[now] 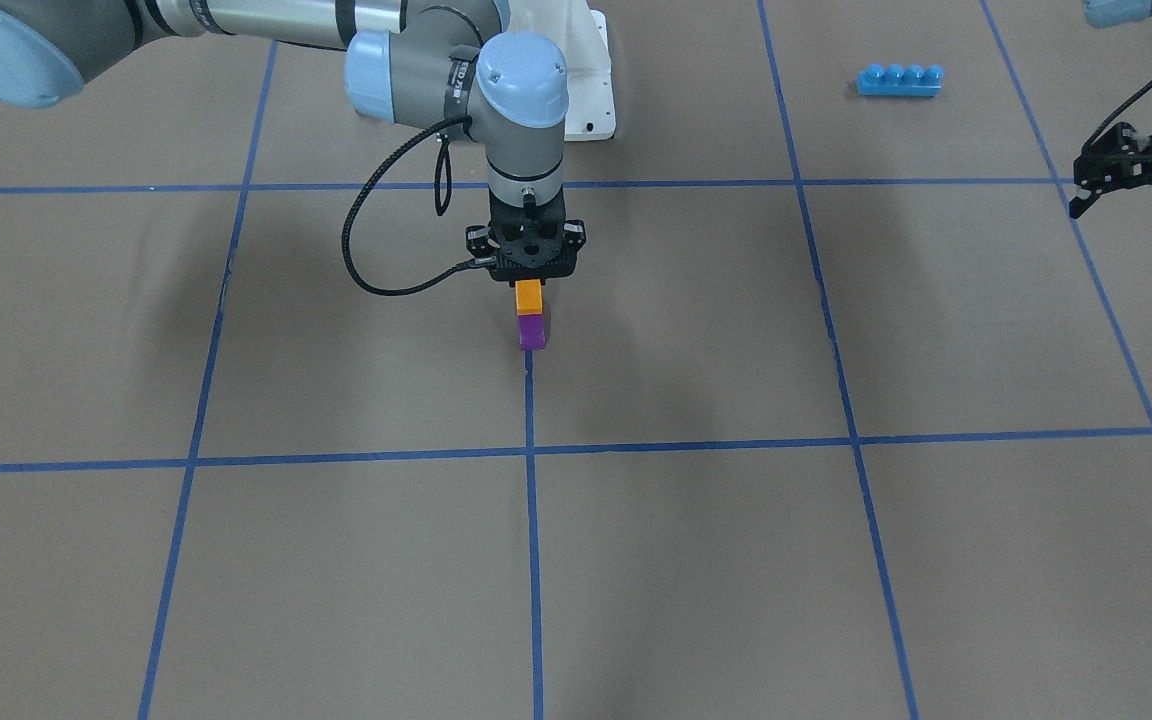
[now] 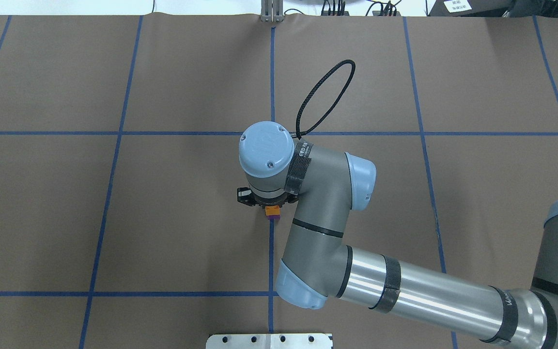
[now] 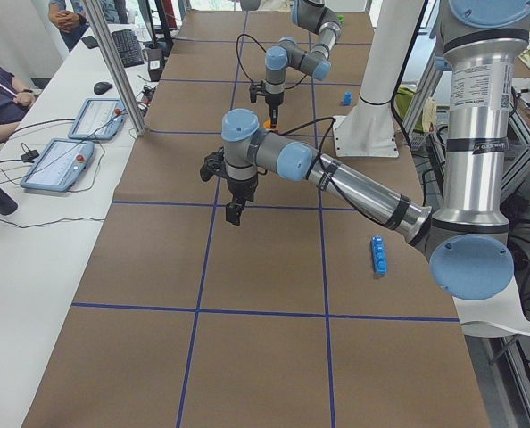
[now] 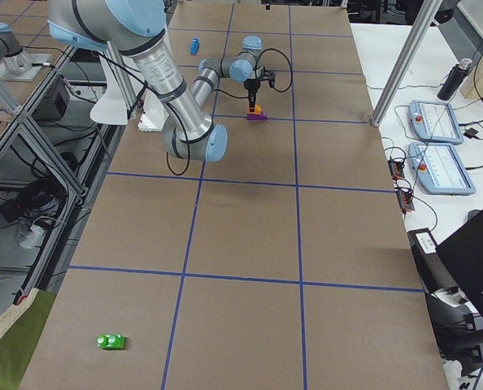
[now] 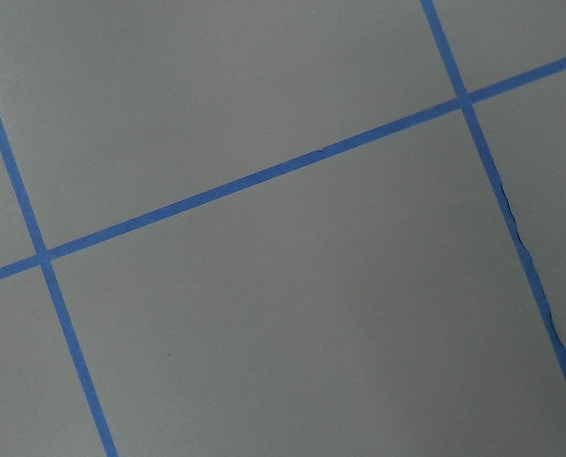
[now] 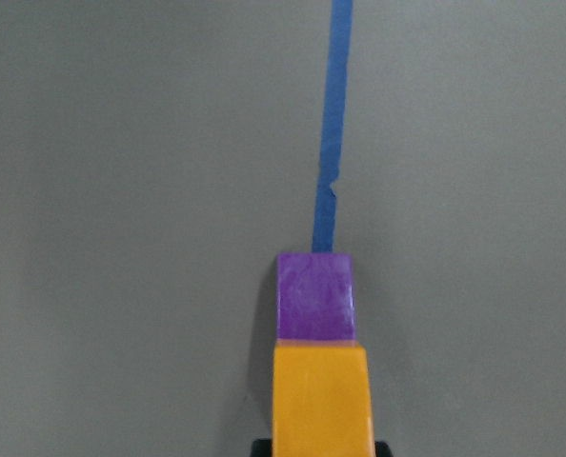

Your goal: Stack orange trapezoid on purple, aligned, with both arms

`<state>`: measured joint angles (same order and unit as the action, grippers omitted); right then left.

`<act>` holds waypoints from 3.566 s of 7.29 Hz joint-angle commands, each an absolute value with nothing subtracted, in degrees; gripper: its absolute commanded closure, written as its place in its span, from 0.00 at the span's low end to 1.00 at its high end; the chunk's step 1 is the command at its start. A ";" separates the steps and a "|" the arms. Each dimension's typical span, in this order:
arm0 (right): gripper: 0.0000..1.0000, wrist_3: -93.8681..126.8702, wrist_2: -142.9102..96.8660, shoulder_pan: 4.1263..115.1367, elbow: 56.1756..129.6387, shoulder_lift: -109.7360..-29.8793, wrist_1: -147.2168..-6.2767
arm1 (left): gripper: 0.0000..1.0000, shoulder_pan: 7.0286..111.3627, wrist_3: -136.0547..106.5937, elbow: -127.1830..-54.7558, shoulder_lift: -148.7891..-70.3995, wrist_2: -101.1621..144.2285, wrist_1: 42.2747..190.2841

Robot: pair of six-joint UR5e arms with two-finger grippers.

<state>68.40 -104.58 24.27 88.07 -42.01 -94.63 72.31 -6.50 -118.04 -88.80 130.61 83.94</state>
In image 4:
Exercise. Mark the near teach pendant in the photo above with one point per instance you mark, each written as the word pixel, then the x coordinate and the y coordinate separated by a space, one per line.
pixel 439 170

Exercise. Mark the long blue block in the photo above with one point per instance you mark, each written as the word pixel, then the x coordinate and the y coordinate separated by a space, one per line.
pixel 194 46

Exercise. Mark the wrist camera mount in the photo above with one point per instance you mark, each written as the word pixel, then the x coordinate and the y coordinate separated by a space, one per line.
pixel 269 77

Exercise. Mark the far teach pendant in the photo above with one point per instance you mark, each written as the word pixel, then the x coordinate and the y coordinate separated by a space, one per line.
pixel 434 122

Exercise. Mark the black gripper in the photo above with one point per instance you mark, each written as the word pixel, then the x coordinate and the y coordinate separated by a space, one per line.
pixel 250 86

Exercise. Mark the teach pendant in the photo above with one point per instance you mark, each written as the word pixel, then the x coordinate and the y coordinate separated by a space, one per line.
pixel 434 122
pixel 439 170

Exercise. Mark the aluminium frame post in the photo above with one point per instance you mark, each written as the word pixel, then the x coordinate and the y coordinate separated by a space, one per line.
pixel 415 37

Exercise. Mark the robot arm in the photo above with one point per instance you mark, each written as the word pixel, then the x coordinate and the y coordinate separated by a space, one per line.
pixel 16 63
pixel 137 29

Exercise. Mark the orange trapezoid block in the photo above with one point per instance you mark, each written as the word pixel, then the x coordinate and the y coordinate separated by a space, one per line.
pixel 256 110

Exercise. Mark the purple trapezoid block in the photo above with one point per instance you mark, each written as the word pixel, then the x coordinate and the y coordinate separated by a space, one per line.
pixel 256 116

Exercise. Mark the white camera stand pedestal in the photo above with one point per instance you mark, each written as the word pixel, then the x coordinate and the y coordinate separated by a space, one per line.
pixel 123 99

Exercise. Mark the green cloth with fringe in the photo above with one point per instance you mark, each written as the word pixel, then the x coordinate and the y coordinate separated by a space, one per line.
pixel 21 326

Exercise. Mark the small electronics board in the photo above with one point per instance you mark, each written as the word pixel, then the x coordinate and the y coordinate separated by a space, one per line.
pixel 402 187

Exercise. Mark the black water bottle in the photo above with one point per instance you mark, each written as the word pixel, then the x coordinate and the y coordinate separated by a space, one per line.
pixel 455 78

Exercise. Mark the green block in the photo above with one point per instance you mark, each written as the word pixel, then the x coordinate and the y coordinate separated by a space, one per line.
pixel 111 341

